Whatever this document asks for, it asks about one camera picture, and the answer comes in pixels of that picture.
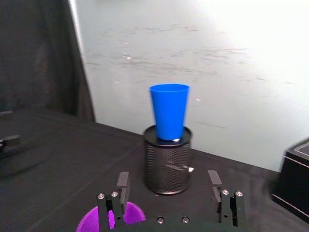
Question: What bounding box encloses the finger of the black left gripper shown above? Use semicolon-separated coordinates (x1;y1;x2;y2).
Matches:
0;134;21;153

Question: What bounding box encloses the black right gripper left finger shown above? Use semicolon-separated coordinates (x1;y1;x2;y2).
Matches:
96;172;131;232

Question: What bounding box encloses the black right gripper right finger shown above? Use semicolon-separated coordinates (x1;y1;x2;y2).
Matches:
207;170;248;228

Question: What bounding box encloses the purple plastic cup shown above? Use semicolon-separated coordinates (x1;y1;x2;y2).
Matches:
76;201;147;232

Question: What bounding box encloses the black mesh pen holder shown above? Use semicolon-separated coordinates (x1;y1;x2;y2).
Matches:
142;124;194;195

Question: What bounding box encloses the black table cloth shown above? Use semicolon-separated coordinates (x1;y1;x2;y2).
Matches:
0;108;309;232

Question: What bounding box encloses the black box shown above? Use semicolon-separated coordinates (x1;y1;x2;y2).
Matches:
270;137;309;224

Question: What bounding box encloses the blue plastic cup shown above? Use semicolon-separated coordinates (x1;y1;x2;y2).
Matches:
148;83;191;141

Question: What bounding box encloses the black hanging cloth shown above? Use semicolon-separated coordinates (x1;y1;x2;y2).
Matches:
0;0;96;121

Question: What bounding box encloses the pale wall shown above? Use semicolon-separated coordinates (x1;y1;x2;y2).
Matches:
69;0;309;174

